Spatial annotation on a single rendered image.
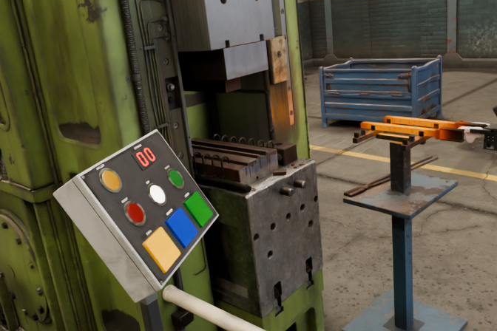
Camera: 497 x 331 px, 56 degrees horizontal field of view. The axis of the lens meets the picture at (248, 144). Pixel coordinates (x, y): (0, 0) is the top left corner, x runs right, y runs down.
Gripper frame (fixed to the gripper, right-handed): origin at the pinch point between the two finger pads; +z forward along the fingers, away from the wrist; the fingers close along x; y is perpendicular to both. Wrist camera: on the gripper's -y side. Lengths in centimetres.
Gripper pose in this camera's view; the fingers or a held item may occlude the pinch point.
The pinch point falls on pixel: (464, 125)
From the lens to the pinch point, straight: 199.1
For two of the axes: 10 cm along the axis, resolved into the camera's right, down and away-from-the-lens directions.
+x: 7.3, -2.7, 6.3
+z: -6.8, -1.3, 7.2
